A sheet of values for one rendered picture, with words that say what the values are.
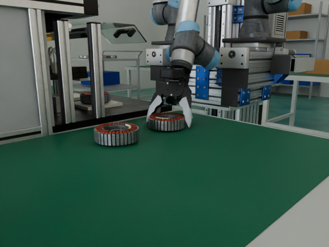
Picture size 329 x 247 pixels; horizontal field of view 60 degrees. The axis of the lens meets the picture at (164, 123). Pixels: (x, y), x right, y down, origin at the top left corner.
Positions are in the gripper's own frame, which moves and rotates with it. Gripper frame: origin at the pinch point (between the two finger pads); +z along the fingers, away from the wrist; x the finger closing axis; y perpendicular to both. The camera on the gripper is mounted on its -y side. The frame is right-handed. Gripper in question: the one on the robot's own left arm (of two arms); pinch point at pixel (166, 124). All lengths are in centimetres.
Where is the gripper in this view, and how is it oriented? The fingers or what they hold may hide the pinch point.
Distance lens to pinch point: 84.8
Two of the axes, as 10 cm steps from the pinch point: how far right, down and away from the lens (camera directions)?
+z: -2.0, 9.5, -2.4
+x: -9.2, -0.9, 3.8
